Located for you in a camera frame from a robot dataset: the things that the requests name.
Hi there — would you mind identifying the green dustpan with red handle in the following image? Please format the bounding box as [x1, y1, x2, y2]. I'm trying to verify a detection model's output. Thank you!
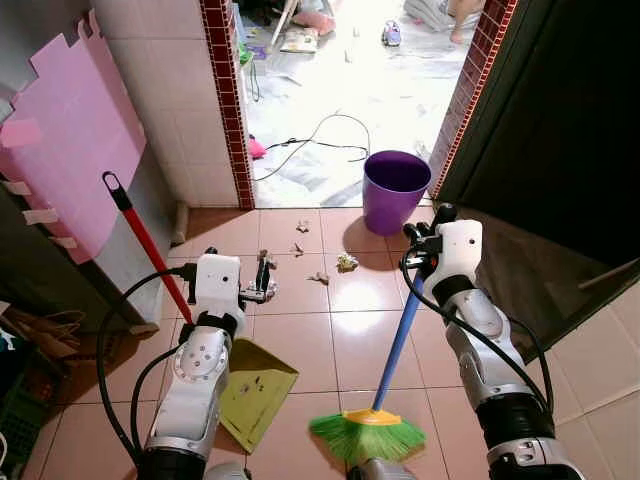
[102, 172, 299, 454]

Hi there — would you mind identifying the green broom with blue handle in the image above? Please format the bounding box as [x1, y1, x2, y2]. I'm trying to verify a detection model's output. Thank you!
[308, 265, 429, 463]

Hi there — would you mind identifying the purple plastic bucket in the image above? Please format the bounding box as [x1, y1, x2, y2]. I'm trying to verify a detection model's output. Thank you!
[362, 150, 433, 236]

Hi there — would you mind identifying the dark door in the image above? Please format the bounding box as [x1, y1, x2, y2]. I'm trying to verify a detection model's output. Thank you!
[435, 0, 640, 361]

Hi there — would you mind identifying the grey robot left leg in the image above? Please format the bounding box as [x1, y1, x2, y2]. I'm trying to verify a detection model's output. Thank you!
[205, 460, 253, 480]

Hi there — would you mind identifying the grey robot leg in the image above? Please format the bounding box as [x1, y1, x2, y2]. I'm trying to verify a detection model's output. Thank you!
[345, 458, 419, 480]
[205, 460, 253, 480]

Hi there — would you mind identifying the seated person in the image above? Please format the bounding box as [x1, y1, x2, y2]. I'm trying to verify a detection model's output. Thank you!
[447, 0, 493, 44]

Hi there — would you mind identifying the brown paper bag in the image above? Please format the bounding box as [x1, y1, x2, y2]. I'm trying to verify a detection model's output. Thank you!
[0, 305, 89, 351]

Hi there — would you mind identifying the pink foam board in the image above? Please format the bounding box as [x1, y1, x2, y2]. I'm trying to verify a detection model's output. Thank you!
[0, 10, 148, 266]

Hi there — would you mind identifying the grey robot right leg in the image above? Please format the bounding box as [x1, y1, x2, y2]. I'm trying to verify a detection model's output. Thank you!
[345, 458, 419, 480]

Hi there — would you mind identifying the printed beige bag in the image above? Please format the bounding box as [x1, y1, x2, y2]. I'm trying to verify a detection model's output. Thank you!
[280, 28, 319, 53]

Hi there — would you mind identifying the pink cushion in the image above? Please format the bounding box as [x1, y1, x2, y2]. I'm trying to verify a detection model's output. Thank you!
[295, 10, 336, 36]

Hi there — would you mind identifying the white chair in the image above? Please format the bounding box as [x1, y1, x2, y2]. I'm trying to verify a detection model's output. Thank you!
[270, 0, 301, 47]

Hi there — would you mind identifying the green plastic crate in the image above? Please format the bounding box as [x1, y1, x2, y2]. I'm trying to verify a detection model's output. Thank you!
[0, 375, 51, 471]

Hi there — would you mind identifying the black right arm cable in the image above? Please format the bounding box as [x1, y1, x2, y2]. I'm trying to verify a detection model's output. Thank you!
[400, 245, 556, 416]

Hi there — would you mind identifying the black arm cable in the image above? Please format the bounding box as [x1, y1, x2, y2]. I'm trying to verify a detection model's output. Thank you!
[95, 262, 201, 463]
[400, 245, 556, 416]

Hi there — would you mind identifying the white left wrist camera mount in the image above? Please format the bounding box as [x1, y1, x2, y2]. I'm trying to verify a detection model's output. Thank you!
[193, 253, 244, 321]

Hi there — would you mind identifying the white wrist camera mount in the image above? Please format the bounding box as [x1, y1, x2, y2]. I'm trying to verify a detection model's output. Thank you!
[432, 220, 483, 291]
[193, 253, 244, 321]

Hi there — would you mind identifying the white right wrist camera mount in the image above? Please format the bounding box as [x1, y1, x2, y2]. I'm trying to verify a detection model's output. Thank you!
[432, 220, 483, 291]

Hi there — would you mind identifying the black floor cable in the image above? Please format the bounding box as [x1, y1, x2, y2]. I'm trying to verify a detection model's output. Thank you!
[255, 113, 371, 181]

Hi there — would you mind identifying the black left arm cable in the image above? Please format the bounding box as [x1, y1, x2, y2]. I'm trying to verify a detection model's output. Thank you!
[95, 262, 201, 463]

